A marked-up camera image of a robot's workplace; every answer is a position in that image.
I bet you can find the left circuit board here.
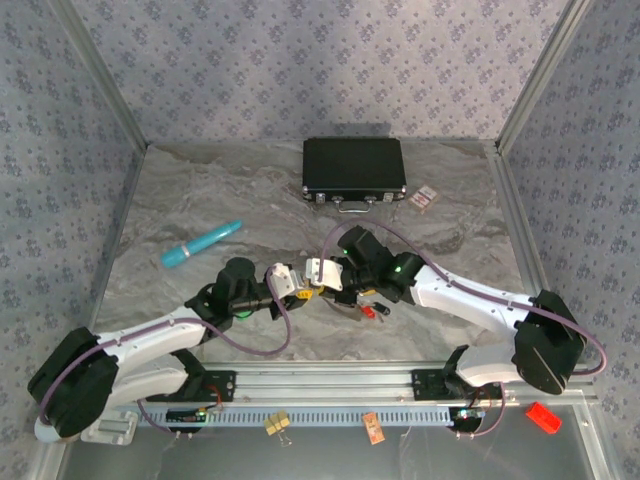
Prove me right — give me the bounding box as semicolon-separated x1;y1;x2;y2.
166;407;209;425

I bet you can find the red plastic block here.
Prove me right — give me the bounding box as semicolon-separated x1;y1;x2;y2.
524;401;564;435

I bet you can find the teal cylinder with silver band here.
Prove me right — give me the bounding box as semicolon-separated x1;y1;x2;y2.
159;219;244;269

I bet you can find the small orange card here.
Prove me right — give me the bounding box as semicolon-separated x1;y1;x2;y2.
362;412;387;445

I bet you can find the grey slotted cable duct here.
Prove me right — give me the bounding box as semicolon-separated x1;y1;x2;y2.
117;404;461;429

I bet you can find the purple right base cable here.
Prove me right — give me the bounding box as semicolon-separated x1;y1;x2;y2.
457;382;506;440

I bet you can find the black hard case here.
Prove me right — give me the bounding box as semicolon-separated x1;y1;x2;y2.
301;136;409;215

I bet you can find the binder clip with wooden blocks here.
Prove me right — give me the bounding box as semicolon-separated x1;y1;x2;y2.
263;410;294;446

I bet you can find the aluminium frame post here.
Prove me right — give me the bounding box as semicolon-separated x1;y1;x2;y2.
495;0;596;154
49;0;150;147

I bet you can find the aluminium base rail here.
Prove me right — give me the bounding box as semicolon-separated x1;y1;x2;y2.
202;362;599;404

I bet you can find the small red white card box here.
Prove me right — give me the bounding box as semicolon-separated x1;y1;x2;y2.
408;183;440;215

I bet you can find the grey metal bracket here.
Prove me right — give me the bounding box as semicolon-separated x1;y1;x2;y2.
79;410;140;446

